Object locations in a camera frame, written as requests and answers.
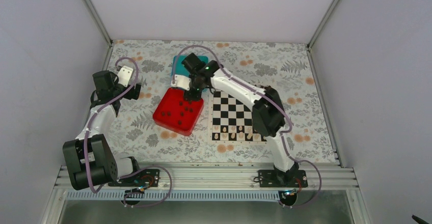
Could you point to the teal plastic box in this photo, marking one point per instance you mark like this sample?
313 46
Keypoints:
178 67

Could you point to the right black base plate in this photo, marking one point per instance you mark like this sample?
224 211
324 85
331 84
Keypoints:
274 179

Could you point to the red plastic tray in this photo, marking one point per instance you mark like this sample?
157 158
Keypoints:
176 114

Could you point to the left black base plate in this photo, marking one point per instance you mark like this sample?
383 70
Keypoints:
149 177

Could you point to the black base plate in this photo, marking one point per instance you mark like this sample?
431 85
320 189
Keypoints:
274 179
149 177

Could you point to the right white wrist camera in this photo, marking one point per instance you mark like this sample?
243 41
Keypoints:
181 82

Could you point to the floral patterned table mat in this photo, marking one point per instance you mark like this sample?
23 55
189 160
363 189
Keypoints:
284 67

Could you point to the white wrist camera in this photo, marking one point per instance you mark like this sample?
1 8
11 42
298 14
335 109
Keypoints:
124 75
181 82

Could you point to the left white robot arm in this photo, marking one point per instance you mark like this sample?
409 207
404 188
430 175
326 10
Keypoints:
88 156

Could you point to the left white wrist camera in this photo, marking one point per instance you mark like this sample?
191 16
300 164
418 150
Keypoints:
124 75

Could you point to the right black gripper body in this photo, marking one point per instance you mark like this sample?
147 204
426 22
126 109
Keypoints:
197 95

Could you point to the aluminium mounting rail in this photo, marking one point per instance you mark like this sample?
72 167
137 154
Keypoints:
239 176

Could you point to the aluminium corner post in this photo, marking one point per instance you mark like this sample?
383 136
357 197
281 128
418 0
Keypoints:
90 6

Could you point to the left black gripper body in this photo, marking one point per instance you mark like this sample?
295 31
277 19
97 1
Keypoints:
129 95

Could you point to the black white chessboard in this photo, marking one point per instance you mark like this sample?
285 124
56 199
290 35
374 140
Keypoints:
230 122

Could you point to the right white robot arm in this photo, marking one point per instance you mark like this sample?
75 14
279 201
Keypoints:
269 118

